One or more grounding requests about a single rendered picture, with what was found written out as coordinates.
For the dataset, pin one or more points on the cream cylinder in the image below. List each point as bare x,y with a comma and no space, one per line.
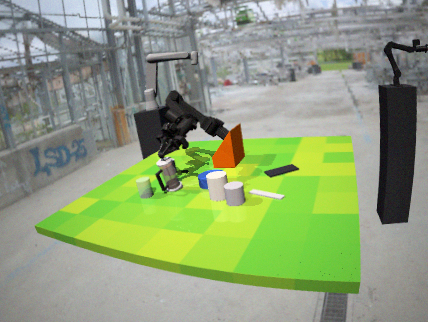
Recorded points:
216,181

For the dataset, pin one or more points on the blue short cylinder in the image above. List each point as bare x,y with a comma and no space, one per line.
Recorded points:
202,178

